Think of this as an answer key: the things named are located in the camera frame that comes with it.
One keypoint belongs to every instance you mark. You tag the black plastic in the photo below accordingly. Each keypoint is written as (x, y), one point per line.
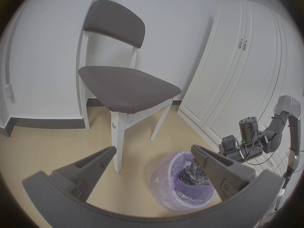
(192, 174)

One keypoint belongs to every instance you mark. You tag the white wall socket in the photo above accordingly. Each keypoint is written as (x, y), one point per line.
(9, 92)

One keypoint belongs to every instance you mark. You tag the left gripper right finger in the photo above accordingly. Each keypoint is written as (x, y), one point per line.
(223, 172)

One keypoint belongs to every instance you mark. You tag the purple plastic bag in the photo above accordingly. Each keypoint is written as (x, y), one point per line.
(190, 191)

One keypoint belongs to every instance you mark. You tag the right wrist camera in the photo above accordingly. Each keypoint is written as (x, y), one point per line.
(229, 143)

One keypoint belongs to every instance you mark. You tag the white wardrobe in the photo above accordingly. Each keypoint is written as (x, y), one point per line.
(237, 79)

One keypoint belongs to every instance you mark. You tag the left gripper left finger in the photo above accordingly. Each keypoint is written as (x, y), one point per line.
(80, 174)

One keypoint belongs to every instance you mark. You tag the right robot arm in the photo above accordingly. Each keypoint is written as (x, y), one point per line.
(273, 139)

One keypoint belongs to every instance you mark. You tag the white chair with grey seat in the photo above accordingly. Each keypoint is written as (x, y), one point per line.
(123, 87)

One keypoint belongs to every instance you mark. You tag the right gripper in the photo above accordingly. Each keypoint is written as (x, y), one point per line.
(234, 156)

